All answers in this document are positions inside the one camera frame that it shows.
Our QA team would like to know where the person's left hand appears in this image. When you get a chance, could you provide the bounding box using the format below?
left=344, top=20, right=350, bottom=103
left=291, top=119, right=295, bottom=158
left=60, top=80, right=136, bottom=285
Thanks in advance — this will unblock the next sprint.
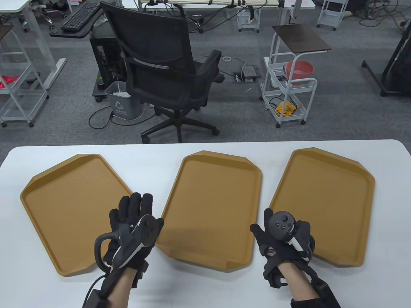
left=103, top=192, right=165, bottom=283

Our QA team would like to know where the person's right hand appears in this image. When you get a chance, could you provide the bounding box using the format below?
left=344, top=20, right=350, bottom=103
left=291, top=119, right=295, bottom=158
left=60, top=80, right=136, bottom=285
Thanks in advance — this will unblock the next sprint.
left=250, top=209, right=317, bottom=289

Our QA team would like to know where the black handheld controller with ring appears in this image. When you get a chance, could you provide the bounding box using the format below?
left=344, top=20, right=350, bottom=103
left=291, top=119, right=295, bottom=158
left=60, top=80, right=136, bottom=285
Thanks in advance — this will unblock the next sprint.
left=94, top=214, right=165, bottom=273
left=268, top=211, right=314, bottom=257

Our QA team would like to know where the brown plastic food tray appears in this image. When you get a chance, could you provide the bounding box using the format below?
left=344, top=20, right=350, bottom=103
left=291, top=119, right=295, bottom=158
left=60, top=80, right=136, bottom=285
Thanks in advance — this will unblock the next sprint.
left=20, top=154, right=134, bottom=277
left=269, top=147, right=375, bottom=267
left=156, top=150, right=263, bottom=273

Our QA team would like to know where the person's right forearm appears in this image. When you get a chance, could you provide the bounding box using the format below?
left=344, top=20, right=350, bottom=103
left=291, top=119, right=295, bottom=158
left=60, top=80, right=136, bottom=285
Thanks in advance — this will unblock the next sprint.
left=278, top=261, right=341, bottom=308

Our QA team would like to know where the person's left forearm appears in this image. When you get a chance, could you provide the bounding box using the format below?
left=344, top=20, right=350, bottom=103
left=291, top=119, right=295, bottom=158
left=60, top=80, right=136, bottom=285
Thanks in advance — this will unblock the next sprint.
left=107, top=268, right=142, bottom=308

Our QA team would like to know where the black wrist sensor unit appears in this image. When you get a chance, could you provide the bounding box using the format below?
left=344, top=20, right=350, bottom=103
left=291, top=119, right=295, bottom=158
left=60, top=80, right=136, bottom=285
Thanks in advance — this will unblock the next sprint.
left=303, top=265, right=341, bottom=308
left=83, top=269, right=124, bottom=308

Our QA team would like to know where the grey waste bin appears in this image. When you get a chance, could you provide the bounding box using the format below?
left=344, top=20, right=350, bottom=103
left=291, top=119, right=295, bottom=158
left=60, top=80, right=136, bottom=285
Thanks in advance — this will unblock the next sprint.
left=104, top=81, right=145, bottom=120

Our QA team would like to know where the yellow cloth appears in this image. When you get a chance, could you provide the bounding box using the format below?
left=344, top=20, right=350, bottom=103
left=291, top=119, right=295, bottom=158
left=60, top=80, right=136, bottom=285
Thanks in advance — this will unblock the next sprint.
left=275, top=101, right=297, bottom=116

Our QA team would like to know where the black computer tower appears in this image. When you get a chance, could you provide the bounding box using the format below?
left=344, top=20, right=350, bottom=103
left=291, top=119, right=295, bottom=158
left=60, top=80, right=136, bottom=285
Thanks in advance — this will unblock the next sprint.
left=89, top=34, right=127, bottom=102

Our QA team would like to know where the white mesh shelf cart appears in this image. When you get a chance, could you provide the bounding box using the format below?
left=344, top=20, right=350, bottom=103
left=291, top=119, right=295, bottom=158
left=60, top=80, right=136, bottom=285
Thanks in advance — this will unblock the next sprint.
left=0, top=50, right=50, bottom=128

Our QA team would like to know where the black mesh office chair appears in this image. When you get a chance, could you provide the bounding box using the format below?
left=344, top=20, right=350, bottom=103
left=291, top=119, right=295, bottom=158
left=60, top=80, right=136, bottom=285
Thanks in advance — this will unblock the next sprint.
left=100, top=1, right=225, bottom=144

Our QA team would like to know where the floor power socket box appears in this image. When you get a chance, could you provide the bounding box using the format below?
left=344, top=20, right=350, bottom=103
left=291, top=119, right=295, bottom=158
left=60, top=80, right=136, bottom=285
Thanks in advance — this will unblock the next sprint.
left=233, top=65, right=261, bottom=83

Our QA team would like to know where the white standing desk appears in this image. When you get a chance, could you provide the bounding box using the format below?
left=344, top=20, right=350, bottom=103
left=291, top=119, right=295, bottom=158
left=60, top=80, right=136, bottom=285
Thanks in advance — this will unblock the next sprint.
left=0, top=0, right=67, bottom=90

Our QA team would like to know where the red plastic basin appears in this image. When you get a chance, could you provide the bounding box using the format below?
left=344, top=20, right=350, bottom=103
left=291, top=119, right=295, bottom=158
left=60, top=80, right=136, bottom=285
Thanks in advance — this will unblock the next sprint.
left=283, top=60, right=314, bottom=86

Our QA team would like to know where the red cloth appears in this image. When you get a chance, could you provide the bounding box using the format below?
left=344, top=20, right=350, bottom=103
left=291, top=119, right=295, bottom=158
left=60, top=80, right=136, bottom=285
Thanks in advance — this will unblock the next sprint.
left=0, top=75, right=20, bottom=90

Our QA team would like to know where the black keyboard shelf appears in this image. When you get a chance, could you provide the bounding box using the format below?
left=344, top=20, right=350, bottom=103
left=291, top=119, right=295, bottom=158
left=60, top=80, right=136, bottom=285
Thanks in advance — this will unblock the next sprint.
left=49, top=8, right=108, bottom=38

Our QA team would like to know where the black keyboard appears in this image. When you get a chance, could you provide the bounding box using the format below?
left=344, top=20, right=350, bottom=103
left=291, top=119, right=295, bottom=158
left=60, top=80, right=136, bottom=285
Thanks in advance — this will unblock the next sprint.
left=60, top=2, right=101, bottom=32

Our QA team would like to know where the white rolling cart right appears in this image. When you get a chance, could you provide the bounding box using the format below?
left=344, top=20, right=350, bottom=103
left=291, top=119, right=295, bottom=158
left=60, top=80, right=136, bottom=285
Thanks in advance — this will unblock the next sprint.
left=268, top=23, right=332, bottom=97

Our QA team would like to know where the long white desk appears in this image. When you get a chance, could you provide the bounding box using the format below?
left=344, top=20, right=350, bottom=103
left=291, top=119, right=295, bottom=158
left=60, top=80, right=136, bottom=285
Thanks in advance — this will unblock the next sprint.
left=138, top=0, right=317, bottom=13

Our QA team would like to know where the black floor stand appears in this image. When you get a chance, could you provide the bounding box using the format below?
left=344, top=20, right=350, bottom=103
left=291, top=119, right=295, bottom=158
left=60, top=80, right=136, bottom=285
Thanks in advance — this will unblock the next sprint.
left=361, top=22, right=411, bottom=97

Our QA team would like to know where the small white cart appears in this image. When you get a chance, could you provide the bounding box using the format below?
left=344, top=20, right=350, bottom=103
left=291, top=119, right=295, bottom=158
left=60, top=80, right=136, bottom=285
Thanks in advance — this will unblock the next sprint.
left=237, top=6, right=261, bottom=33
left=317, top=0, right=350, bottom=31

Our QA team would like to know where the black floor cable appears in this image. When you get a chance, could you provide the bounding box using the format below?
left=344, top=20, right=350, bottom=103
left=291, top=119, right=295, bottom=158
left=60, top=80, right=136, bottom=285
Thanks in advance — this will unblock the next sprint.
left=88, top=104, right=156, bottom=129

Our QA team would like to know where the white rolling wire cart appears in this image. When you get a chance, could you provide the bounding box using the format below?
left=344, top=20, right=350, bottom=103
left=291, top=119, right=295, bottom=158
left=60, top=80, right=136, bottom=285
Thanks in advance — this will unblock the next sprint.
left=259, top=56, right=318, bottom=129

